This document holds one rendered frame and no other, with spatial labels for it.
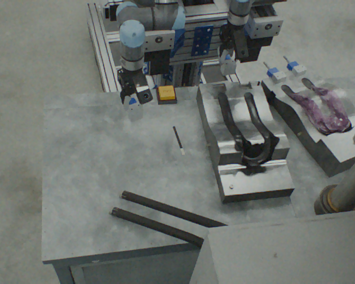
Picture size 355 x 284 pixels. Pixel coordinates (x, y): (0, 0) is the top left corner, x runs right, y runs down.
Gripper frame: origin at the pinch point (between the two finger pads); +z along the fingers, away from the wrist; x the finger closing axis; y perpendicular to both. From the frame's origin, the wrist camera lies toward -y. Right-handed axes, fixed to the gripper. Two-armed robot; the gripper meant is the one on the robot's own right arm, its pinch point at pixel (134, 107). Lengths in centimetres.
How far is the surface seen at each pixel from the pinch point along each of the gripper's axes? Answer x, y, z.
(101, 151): 15.2, -3.6, 15.0
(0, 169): 55, 60, 95
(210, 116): -27.4, -10.5, 6.7
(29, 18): 3, 183, 95
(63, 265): 42, -35, 27
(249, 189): -25, -43, 9
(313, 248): 3, -81, -52
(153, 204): 8.3, -34.5, 9.3
